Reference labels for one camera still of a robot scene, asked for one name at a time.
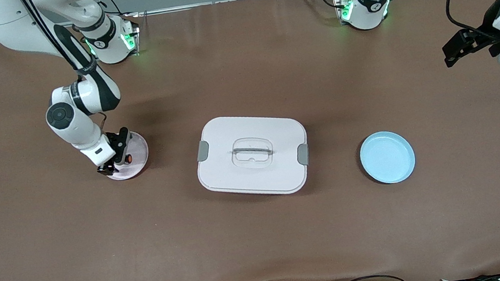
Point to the white lidded storage box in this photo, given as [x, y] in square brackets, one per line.
[255, 183]

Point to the light blue plate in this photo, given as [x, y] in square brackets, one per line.
[388, 159]

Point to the pink plate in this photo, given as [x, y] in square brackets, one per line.
[138, 152]

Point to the grey box latch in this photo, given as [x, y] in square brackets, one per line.
[303, 154]
[202, 151]

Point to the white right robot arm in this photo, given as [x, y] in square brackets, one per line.
[86, 127]

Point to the brown table mat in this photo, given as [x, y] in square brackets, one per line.
[262, 244]

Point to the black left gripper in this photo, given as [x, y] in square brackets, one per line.
[479, 36]

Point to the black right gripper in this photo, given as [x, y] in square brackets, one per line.
[120, 142]

